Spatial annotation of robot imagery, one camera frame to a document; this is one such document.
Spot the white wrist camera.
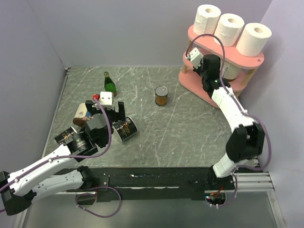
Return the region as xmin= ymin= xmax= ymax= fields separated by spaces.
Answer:
xmin=186 ymin=47 xmax=203 ymax=68
xmin=92 ymin=91 xmax=114 ymax=109

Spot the purple cable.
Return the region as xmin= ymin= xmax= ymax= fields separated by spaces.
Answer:
xmin=0 ymin=98 xmax=122 ymax=216
xmin=185 ymin=34 xmax=272 ymax=209

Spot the white paper towel roll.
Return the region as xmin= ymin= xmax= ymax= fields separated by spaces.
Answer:
xmin=193 ymin=4 xmax=221 ymax=35
xmin=214 ymin=13 xmax=245 ymax=47
xmin=236 ymin=23 xmax=272 ymax=57

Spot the printed paper roll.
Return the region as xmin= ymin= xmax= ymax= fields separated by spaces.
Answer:
xmin=72 ymin=103 xmax=91 ymax=127

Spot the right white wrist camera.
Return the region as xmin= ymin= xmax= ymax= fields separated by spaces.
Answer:
xmin=186 ymin=47 xmax=203 ymax=68

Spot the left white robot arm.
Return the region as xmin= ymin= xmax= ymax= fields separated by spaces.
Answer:
xmin=0 ymin=100 xmax=125 ymax=216

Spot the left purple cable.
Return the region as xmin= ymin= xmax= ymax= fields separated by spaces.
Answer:
xmin=0 ymin=98 xmax=122 ymax=216

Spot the cream paper roll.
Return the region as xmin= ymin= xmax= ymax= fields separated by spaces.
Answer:
xmin=222 ymin=61 xmax=241 ymax=81

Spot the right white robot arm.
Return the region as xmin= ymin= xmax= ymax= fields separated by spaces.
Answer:
xmin=190 ymin=54 xmax=265 ymax=190

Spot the brown glass jar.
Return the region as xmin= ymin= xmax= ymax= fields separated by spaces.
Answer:
xmin=155 ymin=86 xmax=169 ymax=106

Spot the black paper roll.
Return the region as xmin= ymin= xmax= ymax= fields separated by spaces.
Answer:
xmin=54 ymin=126 xmax=77 ymax=145
xmin=113 ymin=116 xmax=138 ymax=142

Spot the green glass bottle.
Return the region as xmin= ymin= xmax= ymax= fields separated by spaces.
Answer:
xmin=104 ymin=71 xmax=117 ymax=96

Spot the pink three-tier shelf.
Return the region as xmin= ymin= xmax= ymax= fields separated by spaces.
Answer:
xmin=179 ymin=26 xmax=264 ymax=108

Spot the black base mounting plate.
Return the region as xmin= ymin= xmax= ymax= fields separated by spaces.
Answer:
xmin=84 ymin=167 xmax=235 ymax=202

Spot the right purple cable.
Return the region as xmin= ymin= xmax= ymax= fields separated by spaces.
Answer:
xmin=185 ymin=34 xmax=272 ymax=209

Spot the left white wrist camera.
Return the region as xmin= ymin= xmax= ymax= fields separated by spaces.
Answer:
xmin=92 ymin=91 xmax=114 ymax=109

